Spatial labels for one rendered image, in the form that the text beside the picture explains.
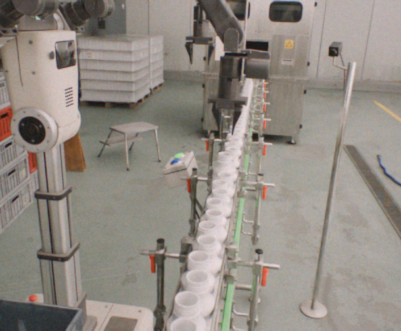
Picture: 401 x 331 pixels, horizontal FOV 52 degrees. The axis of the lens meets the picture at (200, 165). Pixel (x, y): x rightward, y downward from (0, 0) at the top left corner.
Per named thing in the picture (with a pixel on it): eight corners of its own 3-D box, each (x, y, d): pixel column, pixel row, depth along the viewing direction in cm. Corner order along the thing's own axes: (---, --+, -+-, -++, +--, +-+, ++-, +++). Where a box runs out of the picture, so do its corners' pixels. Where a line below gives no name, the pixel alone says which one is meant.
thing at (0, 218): (-1, 236, 299) (-5, 209, 292) (-56, 233, 300) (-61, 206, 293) (34, 201, 356) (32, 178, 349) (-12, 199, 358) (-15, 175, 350)
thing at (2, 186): (-5, 209, 292) (-9, 180, 284) (-61, 206, 293) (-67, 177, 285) (31, 178, 349) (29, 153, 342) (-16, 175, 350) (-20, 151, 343)
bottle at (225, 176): (232, 225, 117) (236, 171, 111) (231, 236, 111) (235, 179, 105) (212, 222, 117) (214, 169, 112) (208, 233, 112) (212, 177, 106)
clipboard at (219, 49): (231, 61, 526) (233, 35, 515) (213, 60, 529) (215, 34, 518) (231, 61, 529) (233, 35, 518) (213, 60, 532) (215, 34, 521)
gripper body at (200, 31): (188, 41, 153) (188, 20, 150) (215, 42, 152) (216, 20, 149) (185, 42, 147) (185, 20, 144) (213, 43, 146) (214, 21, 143)
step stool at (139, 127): (129, 149, 508) (129, 116, 494) (161, 161, 467) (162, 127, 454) (96, 156, 476) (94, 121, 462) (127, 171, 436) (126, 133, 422)
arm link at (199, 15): (194, 2, 148) (192, 2, 142) (213, 3, 147) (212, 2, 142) (194, 23, 150) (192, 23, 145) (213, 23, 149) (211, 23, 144)
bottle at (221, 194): (228, 245, 106) (232, 187, 100) (228, 258, 100) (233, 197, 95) (204, 244, 106) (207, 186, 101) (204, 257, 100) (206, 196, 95)
